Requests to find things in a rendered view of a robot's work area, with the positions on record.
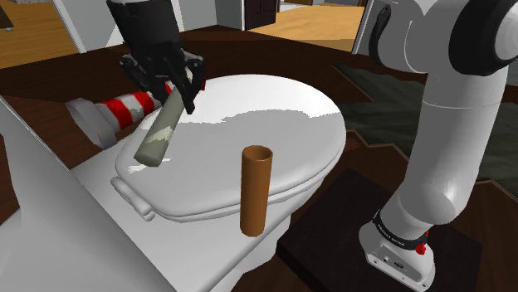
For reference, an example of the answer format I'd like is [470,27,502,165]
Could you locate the dark robot stand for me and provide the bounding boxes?
[276,168,485,292]

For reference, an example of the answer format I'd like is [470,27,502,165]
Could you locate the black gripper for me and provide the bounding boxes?
[106,0,206,115]

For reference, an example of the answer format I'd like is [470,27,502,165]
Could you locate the dark grey floor mat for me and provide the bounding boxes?
[331,62,518,199]

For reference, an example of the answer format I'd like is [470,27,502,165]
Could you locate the grey green tube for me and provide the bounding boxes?
[133,85,189,168]

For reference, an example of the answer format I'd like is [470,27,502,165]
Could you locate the red white striped cylinder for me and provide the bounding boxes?
[64,79,208,150]

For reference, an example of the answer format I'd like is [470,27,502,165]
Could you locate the white toilet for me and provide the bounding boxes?
[0,74,348,292]

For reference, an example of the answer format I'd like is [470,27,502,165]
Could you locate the brown cardboard tube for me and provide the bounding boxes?
[239,144,274,238]

